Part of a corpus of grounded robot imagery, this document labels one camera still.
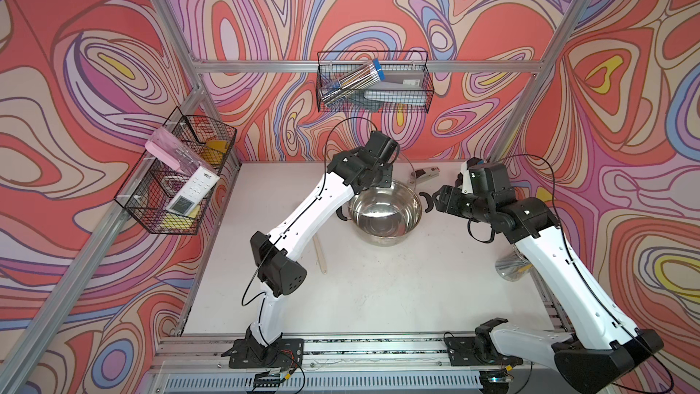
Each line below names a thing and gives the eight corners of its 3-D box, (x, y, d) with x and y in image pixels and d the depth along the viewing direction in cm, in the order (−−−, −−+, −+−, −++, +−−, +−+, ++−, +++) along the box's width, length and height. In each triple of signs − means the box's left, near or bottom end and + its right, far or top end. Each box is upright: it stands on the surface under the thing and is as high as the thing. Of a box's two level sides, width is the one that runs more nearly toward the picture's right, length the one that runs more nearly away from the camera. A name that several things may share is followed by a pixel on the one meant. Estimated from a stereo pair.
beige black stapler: (411, 187, 114) (413, 179, 110) (407, 180, 117) (408, 172, 113) (438, 178, 118) (441, 170, 114) (433, 172, 120) (436, 164, 116)
